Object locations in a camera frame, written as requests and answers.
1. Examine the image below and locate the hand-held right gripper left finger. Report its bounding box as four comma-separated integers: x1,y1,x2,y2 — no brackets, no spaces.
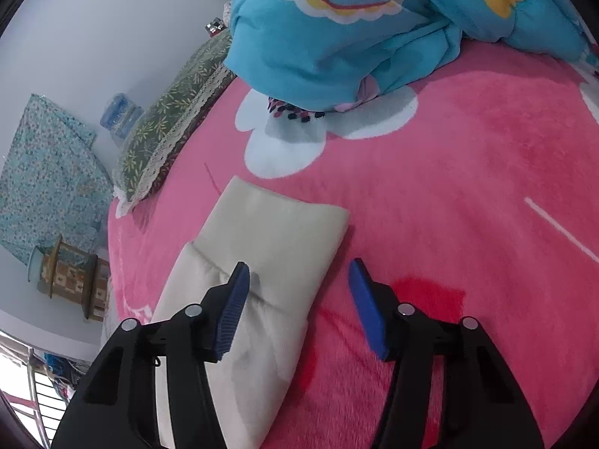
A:
51,262,251,449

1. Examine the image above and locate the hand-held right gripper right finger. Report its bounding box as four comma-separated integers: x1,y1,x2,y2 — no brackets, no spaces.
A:
349,258,546,449

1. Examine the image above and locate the cream jacket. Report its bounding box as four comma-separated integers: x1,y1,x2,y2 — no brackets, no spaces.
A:
152,175,351,449

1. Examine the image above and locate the pink plush blanket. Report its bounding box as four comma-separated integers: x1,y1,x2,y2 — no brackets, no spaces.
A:
100,37,599,449

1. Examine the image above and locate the wooden chair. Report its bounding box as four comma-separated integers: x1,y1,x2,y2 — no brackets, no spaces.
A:
35,234,112,323

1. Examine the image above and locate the green floral pillow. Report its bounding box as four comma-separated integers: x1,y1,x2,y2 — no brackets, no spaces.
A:
112,28,239,218

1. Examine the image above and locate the polka dot cloth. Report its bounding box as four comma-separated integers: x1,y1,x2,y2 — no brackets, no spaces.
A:
267,96,328,125

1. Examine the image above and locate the window railing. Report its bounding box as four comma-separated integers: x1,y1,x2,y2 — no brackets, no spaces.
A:
0,334,73,447

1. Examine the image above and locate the blue water dispenser bottle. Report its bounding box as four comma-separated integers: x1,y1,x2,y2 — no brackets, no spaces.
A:
100,94,143,138

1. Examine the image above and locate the teal floral cloth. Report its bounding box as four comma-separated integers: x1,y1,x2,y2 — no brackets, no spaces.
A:
0,94,115,267

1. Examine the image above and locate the blue printed quilt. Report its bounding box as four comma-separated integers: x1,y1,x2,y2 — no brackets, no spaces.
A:
224,0,599,115

